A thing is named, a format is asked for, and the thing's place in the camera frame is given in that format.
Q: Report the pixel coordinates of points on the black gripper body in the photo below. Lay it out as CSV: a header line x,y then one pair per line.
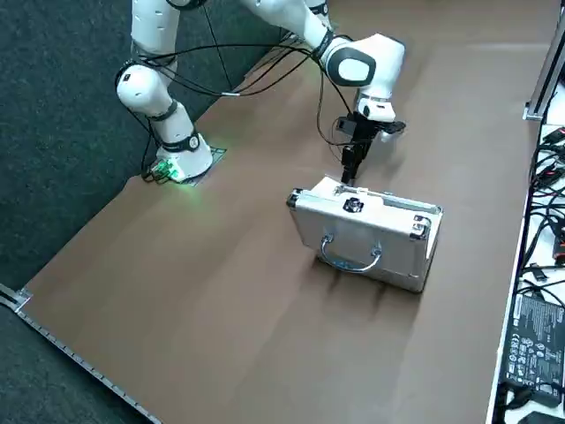
x,y
366,130

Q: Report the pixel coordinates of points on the aluminium medical kit case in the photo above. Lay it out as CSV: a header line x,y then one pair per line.
x,y
353,229

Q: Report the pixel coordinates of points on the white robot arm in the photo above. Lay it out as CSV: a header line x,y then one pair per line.
x,y
150,93
318,8

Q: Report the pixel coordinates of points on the black device with red light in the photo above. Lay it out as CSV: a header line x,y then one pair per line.
x,y
559,245

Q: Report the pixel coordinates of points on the black labelled power adapter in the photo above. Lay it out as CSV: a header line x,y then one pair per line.
x,y
534,344

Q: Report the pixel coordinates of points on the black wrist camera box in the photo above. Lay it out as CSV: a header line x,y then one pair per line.
x,y
345,123

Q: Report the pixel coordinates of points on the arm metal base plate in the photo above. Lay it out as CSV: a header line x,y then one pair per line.
x,y
217,152

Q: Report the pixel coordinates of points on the aluminium corner frame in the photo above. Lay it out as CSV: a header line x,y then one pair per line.
x,y
545,79

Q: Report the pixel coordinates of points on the metal table edge rail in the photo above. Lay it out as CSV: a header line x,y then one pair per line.
x,y
66,349

